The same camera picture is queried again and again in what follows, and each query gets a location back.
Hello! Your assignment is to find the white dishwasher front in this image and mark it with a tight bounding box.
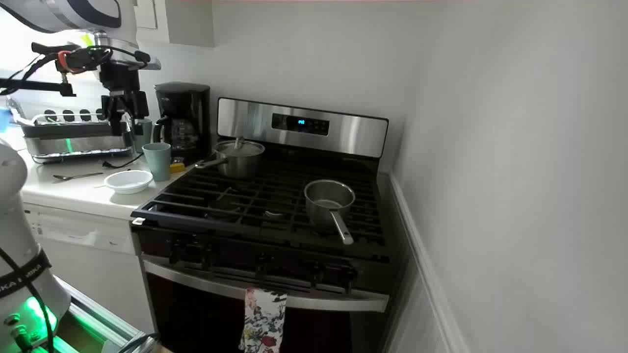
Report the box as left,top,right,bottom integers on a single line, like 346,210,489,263
22,200,158,334

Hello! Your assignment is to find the white wall cabinet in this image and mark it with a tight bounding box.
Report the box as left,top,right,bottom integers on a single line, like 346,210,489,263
132,0,216,49

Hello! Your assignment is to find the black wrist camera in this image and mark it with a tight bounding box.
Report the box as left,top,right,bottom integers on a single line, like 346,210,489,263
54,45,154,75

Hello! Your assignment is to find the silver countertop appliance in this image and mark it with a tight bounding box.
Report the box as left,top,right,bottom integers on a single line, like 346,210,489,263
22,106,138,167

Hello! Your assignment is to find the silver oven door handle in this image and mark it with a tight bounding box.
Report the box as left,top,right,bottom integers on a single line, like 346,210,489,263
140,259,393,314

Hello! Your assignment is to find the white bowl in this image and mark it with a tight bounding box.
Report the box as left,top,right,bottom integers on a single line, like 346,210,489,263
103,169,156,196

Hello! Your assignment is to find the large silver pot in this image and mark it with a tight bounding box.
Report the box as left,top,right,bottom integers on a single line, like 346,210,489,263
193,138,267,181

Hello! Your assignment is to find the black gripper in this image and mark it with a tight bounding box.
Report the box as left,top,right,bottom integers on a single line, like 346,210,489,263
99,61,152,138

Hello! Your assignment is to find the floral kitchen towel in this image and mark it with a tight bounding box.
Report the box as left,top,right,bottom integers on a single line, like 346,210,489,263
238,287,289,353

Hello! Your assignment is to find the metal spoon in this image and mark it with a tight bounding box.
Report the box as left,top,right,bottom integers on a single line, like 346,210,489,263
52,169,108,185

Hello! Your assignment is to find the teal cup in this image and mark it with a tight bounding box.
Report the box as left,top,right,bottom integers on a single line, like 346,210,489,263
140,141,175,185

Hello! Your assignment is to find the black power cord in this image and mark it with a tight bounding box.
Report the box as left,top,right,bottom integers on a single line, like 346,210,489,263
101,151,148,171

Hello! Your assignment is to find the black camera stand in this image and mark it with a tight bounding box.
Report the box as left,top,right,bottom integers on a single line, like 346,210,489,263
0,41,81,98

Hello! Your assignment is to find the black coffee maker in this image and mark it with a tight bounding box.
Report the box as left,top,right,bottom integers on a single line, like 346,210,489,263
154,81,214,167

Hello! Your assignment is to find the small silver saucepan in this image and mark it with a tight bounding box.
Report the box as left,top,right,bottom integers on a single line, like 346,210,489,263
303,179,360,247

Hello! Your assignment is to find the black stove knob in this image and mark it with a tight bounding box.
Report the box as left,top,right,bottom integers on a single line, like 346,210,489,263
313,261,358,291
169,238,207,267

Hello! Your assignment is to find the stainless steel gas stove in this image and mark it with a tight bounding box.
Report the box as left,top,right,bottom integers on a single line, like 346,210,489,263
130,96,397,353

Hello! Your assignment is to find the green lit robot platform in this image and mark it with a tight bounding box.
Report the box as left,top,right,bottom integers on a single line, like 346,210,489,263
0,277,163,353

